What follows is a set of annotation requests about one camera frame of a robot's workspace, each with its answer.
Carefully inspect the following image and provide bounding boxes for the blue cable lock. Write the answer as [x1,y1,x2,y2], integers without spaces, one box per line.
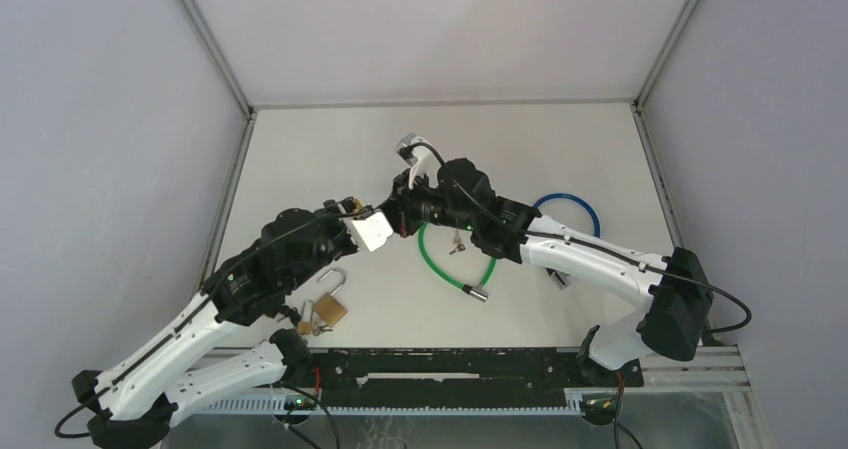
[533,192,602,291]

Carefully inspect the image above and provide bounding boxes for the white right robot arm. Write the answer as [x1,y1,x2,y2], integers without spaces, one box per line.
[380,158,714,385]

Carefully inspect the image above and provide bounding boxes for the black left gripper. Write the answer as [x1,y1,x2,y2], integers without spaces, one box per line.
[285,197,361,291]

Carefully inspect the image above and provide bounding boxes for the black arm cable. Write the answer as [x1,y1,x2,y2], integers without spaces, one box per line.
[54,210,372,441]
[407,139,753,336]

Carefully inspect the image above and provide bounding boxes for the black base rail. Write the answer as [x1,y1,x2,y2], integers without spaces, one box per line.
[300,347,644,410]

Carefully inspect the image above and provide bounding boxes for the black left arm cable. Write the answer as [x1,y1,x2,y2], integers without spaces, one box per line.
[54,210,372,441]

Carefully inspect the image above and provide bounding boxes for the orange black padlock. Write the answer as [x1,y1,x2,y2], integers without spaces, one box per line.
[276,305,302,326]

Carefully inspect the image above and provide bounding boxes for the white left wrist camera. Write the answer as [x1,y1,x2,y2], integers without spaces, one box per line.
[345,210,394,252]

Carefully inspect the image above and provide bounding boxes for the large brass padlock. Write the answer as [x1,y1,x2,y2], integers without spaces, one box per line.
[313,268,347,329]

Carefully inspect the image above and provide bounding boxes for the green lock silver keys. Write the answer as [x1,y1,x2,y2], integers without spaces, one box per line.
[449,229,465,255]

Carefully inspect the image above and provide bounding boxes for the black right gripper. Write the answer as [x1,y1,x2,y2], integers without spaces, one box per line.
[378,167,476,238]

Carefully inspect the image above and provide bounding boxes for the small brass padlock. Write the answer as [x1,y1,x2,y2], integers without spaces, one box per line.
[296,299,314,336]

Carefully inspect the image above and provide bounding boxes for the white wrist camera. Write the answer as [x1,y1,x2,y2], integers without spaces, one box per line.
[395,133,435,189]
[345,210,394,252]

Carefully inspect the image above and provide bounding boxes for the green cable lock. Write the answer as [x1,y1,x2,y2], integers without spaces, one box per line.
[416,224,497,303]

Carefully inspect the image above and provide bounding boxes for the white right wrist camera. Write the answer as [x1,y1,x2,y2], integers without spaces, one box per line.
[395,133,435,189]

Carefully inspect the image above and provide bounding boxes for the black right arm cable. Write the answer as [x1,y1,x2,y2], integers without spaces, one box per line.
[407,139,753,336]

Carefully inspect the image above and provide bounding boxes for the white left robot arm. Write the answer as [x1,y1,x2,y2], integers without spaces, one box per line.
[72,198,374,448]

